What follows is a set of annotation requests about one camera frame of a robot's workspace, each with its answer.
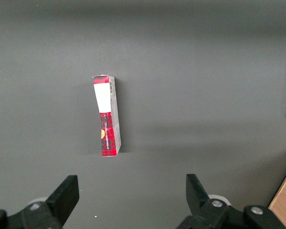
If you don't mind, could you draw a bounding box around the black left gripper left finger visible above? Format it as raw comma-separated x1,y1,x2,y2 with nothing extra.
0,175,80,229

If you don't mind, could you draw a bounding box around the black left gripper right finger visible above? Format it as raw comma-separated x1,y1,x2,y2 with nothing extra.
177,173,286,229

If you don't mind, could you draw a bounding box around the wooden drawer cabinet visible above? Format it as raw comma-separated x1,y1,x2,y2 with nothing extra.
267,161,286,229

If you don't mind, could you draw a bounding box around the red and grey carton box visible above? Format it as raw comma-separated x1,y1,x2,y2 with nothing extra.
92,74,122,157

